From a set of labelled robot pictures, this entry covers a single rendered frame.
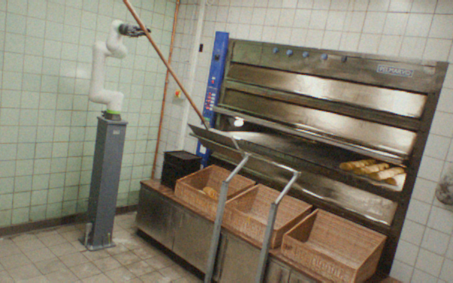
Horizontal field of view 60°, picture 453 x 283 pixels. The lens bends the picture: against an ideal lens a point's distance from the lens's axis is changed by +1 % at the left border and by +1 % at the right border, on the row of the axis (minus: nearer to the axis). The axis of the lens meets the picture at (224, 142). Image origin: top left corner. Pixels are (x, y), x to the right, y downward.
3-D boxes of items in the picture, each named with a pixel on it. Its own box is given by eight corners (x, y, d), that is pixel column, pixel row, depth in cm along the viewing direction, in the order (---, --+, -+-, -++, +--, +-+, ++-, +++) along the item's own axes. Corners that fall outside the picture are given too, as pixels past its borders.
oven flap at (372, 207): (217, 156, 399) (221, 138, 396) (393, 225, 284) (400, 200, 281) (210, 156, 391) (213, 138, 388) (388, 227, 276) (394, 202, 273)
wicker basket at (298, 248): (310, 239, 320) (317, 207, 315) (379, 271, 285) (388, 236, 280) (278, 253, 283) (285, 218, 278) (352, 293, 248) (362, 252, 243)
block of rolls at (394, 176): (366, 162, 366) (368, 157, 365) (420, 179, 335) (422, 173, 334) (337, 168, 321) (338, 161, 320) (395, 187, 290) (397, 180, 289)
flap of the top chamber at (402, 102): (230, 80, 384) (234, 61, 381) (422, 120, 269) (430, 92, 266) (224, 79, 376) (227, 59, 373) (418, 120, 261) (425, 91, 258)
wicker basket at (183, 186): (209, 189, 398) (213, 163, 393) (251, 210, 362) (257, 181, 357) (172, 195, 363) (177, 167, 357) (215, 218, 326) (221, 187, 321)
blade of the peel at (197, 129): (230, 137, 317) (232, 135, 317) (186, 123, 352) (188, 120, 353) (246, 163, 341) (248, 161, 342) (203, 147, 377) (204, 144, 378)
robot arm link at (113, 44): (113, 40, 318) (126, 45, 320) (109, 54, 319) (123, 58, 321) (106, 34, 283) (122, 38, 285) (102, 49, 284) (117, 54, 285)
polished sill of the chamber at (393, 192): (221, 135, 395) (222, 132, 395) (401, 197, 280) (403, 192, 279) (216, 135, 391) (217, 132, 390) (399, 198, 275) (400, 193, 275)
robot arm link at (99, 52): (88, 99, 348) (93, 39, 332) (108, 102, 351) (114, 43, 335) (85, 102, 336) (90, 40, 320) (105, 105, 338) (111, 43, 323)
